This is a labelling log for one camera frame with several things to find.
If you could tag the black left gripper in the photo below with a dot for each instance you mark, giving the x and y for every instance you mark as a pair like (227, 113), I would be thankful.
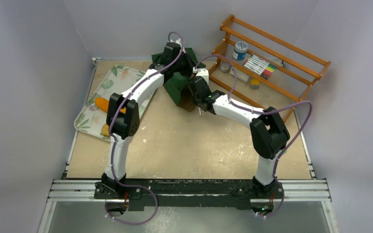
(189, 70)

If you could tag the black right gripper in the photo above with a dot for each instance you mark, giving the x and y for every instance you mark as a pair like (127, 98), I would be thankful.
(200, 105)

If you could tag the green paper bag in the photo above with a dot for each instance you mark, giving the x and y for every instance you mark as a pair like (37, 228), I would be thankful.
(176, 87)

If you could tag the orange fake baguette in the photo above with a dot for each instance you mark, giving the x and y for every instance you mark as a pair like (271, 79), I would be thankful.
(102, 104)

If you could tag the round fake bread bun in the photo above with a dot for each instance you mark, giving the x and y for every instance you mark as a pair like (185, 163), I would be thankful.
(105, 130)

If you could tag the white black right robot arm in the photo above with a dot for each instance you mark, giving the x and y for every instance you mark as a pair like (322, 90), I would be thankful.
(268, 131)

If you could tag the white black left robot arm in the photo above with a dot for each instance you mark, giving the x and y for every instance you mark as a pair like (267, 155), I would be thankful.
(123, 117)

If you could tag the small clear glass jar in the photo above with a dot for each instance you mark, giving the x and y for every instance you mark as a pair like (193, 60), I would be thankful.
(225, 66)

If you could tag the small white box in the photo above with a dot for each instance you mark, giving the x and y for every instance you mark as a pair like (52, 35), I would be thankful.
(240, 75)

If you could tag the yellow grey sponge block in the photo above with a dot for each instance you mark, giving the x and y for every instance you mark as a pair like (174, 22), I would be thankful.
(255, 84)

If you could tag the orange wooden shelf rack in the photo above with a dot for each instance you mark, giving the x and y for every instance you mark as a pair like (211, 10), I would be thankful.
(231, 36)

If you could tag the white jar with blue lid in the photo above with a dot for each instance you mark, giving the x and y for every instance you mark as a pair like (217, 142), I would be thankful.
(240, 50)

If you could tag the pack of coloured markers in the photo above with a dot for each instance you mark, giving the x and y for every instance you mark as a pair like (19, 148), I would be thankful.
(260, 66)

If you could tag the white tropical print tray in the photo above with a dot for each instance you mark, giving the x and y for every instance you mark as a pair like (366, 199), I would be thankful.
(118, 79)

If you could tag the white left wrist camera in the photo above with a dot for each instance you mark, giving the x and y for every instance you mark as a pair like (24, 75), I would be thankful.
(178, 41)

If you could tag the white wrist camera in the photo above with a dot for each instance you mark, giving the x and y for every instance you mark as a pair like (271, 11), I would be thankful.
(203, 72)
(178, 41)

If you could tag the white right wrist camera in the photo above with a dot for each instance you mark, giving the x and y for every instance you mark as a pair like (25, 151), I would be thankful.
(203, 72)

